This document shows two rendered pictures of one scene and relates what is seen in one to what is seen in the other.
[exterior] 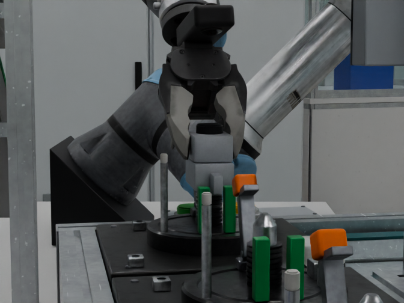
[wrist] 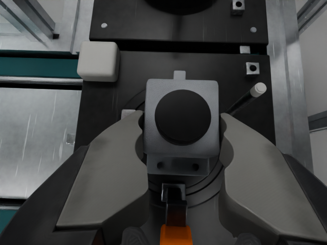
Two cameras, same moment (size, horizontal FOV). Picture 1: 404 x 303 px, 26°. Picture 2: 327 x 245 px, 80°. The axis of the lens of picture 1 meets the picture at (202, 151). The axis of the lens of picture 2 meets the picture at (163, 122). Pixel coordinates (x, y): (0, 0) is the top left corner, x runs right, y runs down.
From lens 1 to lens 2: 1.00 m
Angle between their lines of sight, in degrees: 94
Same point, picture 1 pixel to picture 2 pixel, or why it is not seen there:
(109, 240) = not seen: hidden behind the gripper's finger
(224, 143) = (163, 82)
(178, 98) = (274, 185)
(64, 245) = not seen: hidden behind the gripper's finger
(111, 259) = (268, 95)
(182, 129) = (237, 123)
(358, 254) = (13, 205)
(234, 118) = (120, 135)
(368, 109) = not seen: outside the picture
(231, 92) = (88, 197)
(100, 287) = (273, 50)
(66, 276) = (300, 81)
